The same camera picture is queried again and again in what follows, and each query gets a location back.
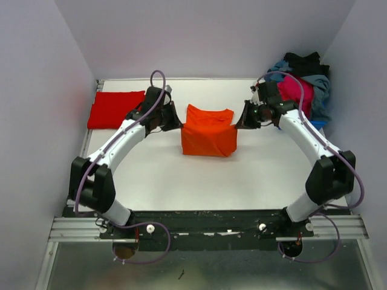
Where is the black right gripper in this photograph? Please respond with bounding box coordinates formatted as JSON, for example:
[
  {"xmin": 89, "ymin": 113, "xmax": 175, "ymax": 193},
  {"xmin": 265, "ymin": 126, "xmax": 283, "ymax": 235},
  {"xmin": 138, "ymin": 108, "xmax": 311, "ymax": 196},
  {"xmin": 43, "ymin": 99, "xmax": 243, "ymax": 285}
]
[{"xmin": 235, "ymin": 100, "xmax": 268, "ymax": 130}]

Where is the orange t shirt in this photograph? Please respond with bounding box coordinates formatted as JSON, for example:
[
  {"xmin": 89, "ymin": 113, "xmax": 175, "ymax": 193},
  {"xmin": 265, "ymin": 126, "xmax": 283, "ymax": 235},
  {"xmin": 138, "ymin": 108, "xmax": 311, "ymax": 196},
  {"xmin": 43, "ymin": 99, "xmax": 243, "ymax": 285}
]
[{"xmin": 181, "ymin": 104, "xmax": 238, "ymax": 157}]

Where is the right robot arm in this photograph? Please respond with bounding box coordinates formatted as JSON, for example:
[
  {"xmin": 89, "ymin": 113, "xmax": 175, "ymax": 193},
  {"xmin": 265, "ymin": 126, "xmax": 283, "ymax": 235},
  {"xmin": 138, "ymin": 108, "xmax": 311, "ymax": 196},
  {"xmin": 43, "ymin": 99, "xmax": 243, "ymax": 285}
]
[{"xmin": 235, "ymin": 80, "xmax": 356, "ymax": 237}]

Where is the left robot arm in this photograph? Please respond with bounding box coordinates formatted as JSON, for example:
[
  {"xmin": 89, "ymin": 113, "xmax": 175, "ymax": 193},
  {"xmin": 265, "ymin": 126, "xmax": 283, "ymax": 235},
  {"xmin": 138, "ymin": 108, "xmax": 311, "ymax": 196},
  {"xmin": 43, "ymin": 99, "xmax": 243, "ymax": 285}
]
[{"xmin": 69, "ymin": 85, "xmax": 183, "ymax": 239}]

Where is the magenta t shirt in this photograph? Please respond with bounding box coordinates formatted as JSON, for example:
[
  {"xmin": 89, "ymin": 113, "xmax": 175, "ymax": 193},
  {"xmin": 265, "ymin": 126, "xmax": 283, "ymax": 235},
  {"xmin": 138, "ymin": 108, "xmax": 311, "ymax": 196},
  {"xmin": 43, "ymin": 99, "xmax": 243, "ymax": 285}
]
[{"xmin": 278, "ymin": 76, "xmax": 314, "ymax": 119}]

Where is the grey blue t shirt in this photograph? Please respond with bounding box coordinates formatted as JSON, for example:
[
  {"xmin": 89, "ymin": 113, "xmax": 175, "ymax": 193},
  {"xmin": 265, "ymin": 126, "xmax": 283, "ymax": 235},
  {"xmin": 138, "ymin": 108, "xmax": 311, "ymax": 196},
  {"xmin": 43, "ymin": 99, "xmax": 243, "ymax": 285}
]
[{"xmin": 265, "ymin": 59, "xmax": 331, "ymax": 122}]

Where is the blue plastic bin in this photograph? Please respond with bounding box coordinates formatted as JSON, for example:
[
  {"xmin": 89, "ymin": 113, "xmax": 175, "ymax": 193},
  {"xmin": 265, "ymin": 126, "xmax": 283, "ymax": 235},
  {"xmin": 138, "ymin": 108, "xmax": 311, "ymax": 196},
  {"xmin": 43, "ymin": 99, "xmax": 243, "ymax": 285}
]
[{"xmin": 273, "ymin": 119, "xmax": 328, "ymax": 131}]

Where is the folded red t shirt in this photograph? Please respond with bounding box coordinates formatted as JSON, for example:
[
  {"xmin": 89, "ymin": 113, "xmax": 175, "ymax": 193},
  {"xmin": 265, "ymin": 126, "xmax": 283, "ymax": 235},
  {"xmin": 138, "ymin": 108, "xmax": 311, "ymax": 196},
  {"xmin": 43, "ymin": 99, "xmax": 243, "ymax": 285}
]
[{"xmin": 87, "ymin": 91, "xmax": 145, "ymax": 130}]

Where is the black t shirt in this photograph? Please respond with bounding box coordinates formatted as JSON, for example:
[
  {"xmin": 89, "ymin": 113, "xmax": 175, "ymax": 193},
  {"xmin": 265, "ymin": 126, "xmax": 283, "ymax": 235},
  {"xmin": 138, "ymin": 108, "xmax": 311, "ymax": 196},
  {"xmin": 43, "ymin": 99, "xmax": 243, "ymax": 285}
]
[{"xmin": 284, "ymin": 51, "xmax": 330, "ymax": 77}]

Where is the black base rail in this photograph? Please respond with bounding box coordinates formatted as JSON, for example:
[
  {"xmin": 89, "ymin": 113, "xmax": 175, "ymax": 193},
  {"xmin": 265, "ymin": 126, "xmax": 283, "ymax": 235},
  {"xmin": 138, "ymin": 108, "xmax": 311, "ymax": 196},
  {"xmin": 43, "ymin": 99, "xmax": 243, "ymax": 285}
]
[{"xmin": 82, "ymin": 210, "xmax": 320, "ymax": 251}]

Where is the aluminium frame profile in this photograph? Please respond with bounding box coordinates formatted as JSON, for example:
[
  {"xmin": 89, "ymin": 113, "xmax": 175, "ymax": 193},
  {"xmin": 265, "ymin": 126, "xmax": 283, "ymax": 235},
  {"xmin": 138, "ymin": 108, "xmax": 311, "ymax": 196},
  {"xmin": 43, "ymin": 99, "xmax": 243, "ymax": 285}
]
[{"xmin": 48, "ymin": 79, "xmax": 105, "ymax": 242}]

